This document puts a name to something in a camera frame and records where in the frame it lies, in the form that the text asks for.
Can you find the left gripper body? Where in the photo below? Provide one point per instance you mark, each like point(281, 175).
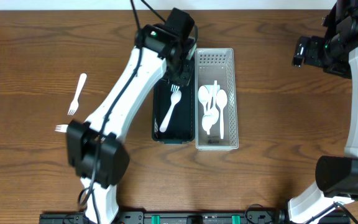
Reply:
point(181, 76)

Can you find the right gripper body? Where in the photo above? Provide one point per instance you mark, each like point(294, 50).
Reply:
point(305, 51)

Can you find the white plastic spoon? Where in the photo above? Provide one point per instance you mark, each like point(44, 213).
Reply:
point(174, 99)

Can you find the white spoon bowl down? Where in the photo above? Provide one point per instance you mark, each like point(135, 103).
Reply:
point(210, 116)

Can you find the white plastic utensil handle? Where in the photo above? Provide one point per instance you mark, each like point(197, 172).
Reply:
point(214, 111)

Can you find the pale green plastic fork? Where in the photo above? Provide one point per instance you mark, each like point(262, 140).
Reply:
point(174, 88)

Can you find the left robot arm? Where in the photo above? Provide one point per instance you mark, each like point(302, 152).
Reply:
point(95, 147)

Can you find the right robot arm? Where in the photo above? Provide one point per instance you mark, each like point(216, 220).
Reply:
point(336, 177)

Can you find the black plastic basket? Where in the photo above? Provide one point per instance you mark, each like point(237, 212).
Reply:
point(181, 125)

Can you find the clear plastic basket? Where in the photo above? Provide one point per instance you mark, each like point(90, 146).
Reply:
point(217, 64)

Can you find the white horizontal plastic fork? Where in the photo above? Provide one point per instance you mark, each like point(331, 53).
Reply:
point(61, 128)

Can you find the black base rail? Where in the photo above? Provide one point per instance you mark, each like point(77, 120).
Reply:
point(253, 216)

